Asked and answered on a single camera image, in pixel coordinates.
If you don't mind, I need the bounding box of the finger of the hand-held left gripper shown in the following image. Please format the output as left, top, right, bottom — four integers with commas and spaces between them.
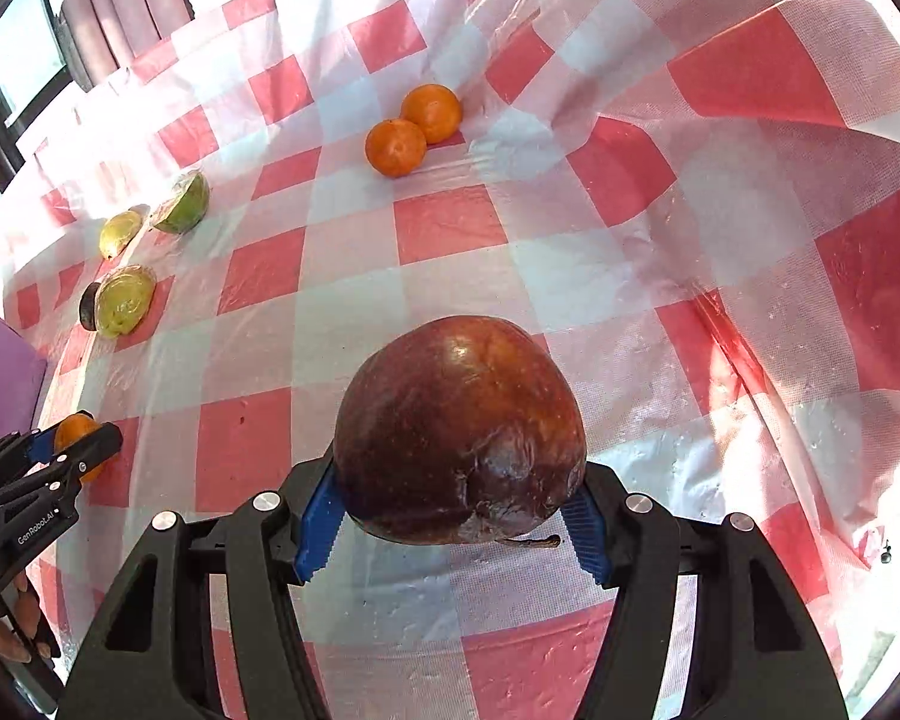
0, 422, 124, 509
0, 427, 59, 485

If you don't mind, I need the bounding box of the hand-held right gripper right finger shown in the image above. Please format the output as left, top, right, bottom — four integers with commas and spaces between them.
562, 465, 848, 720

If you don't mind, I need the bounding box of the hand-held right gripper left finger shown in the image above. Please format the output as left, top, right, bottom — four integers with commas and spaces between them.
58, 457, 346, 720

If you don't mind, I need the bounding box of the orange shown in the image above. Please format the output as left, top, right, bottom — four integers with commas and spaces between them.
365, 118, 428, 179
54, 412, 110, 482
400, 83, 464, 144

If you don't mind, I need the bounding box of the purple cardboard box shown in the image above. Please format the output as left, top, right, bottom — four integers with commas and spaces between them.
0, 298, 50, 458

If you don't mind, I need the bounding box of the halved apple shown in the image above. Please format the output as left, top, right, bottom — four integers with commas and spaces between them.
94, 265, 157, 338

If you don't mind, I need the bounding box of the red apple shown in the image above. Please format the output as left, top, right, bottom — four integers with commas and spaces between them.
334, 315, 588, 547

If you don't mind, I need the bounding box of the yellow-green fruit piece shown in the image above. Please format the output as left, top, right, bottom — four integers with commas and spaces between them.
98, 210, 145, 261

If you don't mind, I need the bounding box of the green apple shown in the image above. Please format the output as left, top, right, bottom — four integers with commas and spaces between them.
150, 171, 211, 235

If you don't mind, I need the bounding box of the person's left hand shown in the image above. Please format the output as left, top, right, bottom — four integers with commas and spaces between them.
0, 570, 59, 665

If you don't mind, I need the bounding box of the red white checked tablecloth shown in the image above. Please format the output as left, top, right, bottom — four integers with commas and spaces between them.
0, 0, 900, 720

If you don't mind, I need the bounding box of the window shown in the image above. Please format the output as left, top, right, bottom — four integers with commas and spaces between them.
0, 0, 76, 188

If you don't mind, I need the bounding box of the pink sofa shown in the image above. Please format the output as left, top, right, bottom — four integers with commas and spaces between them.
56, 0, 301, 91

